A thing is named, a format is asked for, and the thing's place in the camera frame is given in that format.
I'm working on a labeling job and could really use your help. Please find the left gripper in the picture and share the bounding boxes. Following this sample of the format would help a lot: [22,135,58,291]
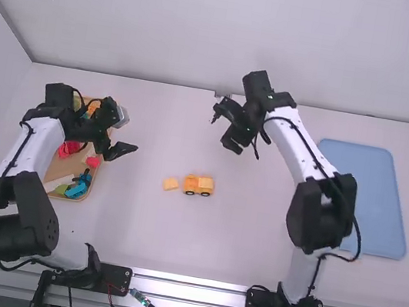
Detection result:
[71,92,146,167]

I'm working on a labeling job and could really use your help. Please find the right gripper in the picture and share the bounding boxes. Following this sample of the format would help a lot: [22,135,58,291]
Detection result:
[206,95,266,158]

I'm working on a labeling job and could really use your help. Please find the black toy piece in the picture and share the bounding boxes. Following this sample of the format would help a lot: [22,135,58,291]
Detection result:
[74,166,95,188]

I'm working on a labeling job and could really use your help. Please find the tan tray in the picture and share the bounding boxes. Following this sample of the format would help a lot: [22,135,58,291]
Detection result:
[40,90,120,208]

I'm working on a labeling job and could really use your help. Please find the blue toy brick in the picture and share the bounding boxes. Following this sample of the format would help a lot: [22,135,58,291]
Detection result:
[65,175,91,202]

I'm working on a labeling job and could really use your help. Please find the white toy brick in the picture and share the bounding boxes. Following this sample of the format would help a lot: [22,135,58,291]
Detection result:
[42,170,76,195]

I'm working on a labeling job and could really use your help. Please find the green toy brick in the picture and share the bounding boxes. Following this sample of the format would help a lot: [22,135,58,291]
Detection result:
[52,182,70,199]

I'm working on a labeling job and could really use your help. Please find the yellow toy car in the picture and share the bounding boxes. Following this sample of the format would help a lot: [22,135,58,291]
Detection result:
[181,172,218,200]

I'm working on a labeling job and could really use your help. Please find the blue mat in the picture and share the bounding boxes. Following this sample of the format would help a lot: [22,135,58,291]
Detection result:
[301,137,409,262]

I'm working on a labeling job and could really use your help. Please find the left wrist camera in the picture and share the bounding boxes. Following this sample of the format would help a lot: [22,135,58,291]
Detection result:
[109,104,133,133]

